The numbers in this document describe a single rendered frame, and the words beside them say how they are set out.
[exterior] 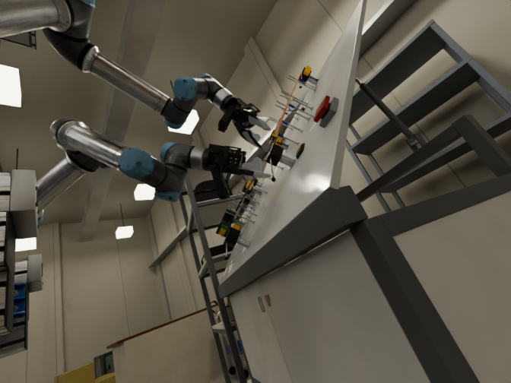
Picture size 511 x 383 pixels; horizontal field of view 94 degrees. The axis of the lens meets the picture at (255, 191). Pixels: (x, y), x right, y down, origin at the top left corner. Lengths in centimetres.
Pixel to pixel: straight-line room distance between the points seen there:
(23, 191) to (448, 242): 78
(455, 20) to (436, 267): 324
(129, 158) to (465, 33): 332
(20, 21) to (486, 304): 108
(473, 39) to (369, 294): 317
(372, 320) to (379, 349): 5
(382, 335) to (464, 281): 16
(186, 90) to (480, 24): 307
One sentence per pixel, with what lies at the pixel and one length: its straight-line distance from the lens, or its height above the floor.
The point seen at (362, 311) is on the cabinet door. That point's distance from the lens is 51.
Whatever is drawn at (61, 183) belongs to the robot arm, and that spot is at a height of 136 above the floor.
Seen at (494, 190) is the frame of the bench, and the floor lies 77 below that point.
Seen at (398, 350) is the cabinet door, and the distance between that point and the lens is 50.
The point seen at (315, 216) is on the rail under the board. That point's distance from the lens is 45.
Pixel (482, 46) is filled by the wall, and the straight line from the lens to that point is 341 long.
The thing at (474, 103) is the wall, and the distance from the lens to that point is 325.
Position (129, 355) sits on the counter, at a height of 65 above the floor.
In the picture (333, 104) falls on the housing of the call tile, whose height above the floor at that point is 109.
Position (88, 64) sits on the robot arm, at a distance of 103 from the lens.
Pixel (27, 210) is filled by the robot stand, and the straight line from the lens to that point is 60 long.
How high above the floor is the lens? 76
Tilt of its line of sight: 22 degrees up
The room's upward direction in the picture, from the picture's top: 22 degrees counter-clockwise
